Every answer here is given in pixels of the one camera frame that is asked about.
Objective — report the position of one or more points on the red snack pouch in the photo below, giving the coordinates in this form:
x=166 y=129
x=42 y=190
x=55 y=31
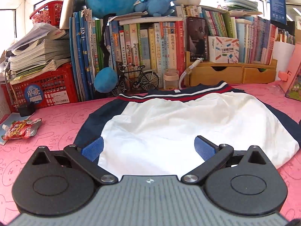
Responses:
x=21 y=129

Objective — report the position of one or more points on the row of thick storybooks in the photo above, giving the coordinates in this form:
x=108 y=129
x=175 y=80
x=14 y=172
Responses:
x=145 y=47

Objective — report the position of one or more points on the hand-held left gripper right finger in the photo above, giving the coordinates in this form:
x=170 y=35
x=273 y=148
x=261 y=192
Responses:
x=204 y=148

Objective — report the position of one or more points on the stack of paper workbooks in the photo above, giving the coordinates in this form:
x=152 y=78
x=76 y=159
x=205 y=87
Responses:
x=35 y=51

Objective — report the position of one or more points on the pile of loose papers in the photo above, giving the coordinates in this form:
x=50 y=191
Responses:
x=242 y=3

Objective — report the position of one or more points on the clear plastic jar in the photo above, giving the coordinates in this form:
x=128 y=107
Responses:
x=171 y=80

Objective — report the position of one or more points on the row of small picture books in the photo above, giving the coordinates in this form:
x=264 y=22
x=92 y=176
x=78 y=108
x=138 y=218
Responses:
x=285 y=36

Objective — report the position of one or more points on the row of green slim books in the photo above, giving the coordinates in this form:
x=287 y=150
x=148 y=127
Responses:
x=216 y=21

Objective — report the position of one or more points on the red plastic basket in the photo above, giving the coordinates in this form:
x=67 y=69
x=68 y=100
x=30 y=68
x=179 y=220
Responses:
x=47 y=14

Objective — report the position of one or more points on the row of tall blue workbooks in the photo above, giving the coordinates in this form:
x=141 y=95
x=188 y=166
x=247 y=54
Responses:
x=82 y=51

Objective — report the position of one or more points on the red plastic crate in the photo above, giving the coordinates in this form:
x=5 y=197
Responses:
x=58 y=84

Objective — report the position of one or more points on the black smartphone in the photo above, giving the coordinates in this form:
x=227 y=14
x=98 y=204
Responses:
x=196 y=40

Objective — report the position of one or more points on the blue poster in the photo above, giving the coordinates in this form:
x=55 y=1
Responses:
x=276 y=4

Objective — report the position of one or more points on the thin blue book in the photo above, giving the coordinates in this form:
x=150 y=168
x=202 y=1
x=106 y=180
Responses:
x=3 y=136

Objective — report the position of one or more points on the small black box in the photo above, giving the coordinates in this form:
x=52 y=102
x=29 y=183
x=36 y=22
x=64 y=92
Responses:
x=26 y=110

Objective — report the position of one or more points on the pink toy house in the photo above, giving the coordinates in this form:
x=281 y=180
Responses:
x=294 y=75

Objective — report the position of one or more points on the grey flat board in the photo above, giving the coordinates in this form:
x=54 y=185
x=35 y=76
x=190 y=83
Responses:
x=68 y=9

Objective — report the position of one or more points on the large blue plush toy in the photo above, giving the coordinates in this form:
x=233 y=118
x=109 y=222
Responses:
x=105 y=0

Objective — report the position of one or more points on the navy and white jacket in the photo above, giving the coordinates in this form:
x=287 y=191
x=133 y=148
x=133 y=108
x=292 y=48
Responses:
x=176 y=127

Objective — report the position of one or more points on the pink rabbit print blanket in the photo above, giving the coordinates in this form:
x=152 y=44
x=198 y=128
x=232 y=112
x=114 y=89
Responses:
x=58 y=127

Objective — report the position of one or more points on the wooden drawer organiser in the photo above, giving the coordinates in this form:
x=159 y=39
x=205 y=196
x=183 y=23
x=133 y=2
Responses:
x=223 y=75

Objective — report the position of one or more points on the small blue plush toy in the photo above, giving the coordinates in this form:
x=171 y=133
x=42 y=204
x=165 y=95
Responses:
x=157 y=4

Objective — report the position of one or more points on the row of pink slim books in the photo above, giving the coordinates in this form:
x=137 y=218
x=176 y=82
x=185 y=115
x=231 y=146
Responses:
x=258 y=40

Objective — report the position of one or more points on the black model bicycle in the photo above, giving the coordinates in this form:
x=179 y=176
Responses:
x=149 y=81

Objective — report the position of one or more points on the white label printer box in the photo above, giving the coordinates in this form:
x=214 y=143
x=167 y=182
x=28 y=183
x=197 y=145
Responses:
x=223 y=50

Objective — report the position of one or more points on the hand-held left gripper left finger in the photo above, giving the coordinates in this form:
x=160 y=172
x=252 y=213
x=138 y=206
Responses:
x=94 y=148

